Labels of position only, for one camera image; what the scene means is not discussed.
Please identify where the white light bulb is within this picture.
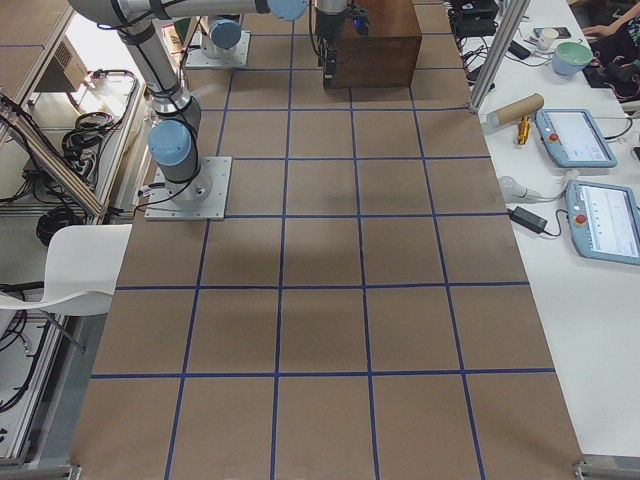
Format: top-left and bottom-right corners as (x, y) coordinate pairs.
(498, 176), (541, 203)

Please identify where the green and blue bowl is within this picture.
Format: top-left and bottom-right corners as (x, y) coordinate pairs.
(551, 42), (593, 76)

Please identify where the white plastic chair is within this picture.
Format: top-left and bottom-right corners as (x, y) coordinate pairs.
(1, 224), (132, 316)

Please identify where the far blue teach pendant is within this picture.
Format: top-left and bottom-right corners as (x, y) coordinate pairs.
(534, 108), (618, 169)

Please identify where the aluminium frame post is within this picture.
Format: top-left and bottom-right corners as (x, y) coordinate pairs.
(468, 0), (530, 113)

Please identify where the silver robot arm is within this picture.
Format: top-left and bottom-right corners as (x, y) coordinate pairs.
(70, 1), (351, 206)
(200, 15), (241, 59)

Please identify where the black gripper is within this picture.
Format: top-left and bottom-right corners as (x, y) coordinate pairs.
(314, 8), (347, 79)

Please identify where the yellow utility knife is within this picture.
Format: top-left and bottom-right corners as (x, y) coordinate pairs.
(517, 116), (531, 146)

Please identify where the dark brown wooden drawer box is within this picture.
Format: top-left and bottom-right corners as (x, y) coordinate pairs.
(323, 0), (422, 89)

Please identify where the blue teach pendant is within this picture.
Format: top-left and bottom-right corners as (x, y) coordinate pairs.
(565, 180), (639, 266)
(534, 108), (618, 169)

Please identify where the near blue teach pendant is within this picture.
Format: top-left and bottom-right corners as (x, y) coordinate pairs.
(565, 180), (639, 266)

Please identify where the brown cardboard tube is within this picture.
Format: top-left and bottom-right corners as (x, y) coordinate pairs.
(487, 93), (544, 128)

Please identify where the black smartphone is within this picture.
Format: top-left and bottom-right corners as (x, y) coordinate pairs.
(508, 40), (531, 60)

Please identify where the white paper cup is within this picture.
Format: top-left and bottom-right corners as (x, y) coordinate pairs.
(537, 28), (559, 51)

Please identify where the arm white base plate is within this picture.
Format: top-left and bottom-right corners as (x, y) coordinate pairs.
(144, 156), (232, 221)
(185, 30), (251, 70)

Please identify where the black power adapter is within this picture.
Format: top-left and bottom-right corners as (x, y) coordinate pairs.
(508, 206), (547, 234)

